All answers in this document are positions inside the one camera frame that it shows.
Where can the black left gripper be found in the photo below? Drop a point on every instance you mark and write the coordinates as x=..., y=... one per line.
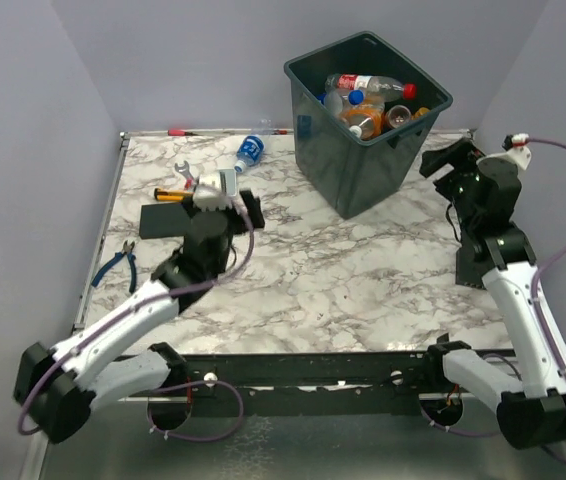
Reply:
x=229, y=214

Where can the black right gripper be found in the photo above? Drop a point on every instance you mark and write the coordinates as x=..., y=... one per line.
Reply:
x=463, y=152

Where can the blue label bottle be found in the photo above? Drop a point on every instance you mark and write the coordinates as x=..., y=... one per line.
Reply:
x=249, y=153

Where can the red cap bottle small label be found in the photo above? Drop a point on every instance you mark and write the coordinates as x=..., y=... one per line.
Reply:
x=397, y=116

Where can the large orange label bottle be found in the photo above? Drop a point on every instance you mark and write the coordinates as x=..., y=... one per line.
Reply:
x=364, y=121

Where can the red label water bottle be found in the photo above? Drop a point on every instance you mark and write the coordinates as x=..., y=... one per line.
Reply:
x=388, y=88

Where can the pepsi bottle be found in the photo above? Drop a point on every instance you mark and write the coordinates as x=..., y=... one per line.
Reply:
x=337, y=101

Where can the orange juice bottle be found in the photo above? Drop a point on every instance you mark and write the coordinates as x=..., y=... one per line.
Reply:
x=420, y=112

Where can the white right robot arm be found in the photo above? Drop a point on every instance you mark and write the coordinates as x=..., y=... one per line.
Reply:
x=497, y=255

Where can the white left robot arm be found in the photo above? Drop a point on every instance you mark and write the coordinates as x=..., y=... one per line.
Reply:
x=59, y=387

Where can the dark green plastic bin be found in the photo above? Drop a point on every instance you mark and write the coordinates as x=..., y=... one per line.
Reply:
x=353, y=175

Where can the silver wrench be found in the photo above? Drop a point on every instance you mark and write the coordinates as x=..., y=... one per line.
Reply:
x=184, y=170

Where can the yellow utility knife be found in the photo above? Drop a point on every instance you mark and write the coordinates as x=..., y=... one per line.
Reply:
x=162, y=195

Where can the black flat box left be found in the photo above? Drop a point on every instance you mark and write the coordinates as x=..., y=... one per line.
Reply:
x=163, y=220

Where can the red screwdriver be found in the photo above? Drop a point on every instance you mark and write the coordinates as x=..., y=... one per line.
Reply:
x=180, y=133

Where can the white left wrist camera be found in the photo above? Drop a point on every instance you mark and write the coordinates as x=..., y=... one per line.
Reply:
x=213, y=190

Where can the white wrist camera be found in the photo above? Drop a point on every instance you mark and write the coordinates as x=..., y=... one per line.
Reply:
x=213, y=190
x=516, y=152

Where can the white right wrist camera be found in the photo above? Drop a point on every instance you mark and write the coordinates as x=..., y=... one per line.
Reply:
x=516, y=152

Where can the black network switch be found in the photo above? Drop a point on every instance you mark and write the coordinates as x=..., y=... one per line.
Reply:
x=467, y=273

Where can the blue handled pliers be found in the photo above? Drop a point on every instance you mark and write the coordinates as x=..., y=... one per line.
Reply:
x=126, y=251

